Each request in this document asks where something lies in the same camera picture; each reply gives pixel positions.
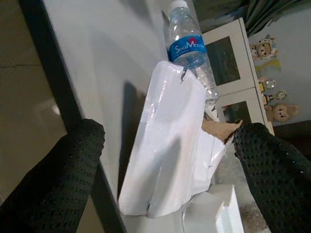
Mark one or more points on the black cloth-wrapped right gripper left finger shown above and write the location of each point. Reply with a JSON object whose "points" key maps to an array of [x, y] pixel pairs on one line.
{"points": [[53, 184]]}

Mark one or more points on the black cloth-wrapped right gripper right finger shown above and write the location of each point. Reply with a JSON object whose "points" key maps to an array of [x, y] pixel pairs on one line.
{"points": [[277, 179]]}

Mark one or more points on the brown plush toy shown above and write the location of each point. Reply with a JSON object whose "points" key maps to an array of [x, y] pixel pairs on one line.
{"points": [[281, 112]]}

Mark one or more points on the white box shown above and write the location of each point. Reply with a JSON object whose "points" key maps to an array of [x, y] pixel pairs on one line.
{"points": [[211, 213]]}

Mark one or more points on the small gold trophy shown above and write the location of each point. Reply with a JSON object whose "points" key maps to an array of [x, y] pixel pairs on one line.
{"points": [[267, 84], [275, 95]]}

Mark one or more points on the yellow green picture card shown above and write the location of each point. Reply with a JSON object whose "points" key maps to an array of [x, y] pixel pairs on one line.
{"points": [[269, 66]]}

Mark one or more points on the white glass-door cabinet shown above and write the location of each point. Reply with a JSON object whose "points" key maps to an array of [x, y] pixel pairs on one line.
{"points": [[245, 58]]}

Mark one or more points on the teddy bear plush with hat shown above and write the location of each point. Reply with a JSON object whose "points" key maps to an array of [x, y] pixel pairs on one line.
{"points": [[263, 49]]}

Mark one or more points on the grey folding table black legs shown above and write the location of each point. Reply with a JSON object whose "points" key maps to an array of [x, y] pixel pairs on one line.
{"points": [[97, 60]]}

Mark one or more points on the grey curtain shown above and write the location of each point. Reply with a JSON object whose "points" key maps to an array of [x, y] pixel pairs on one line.
{"points": [[255, 12]]}

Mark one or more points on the clear plastic water bottle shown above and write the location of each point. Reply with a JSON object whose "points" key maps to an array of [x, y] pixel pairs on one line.
{"points": [[185, 31]]}

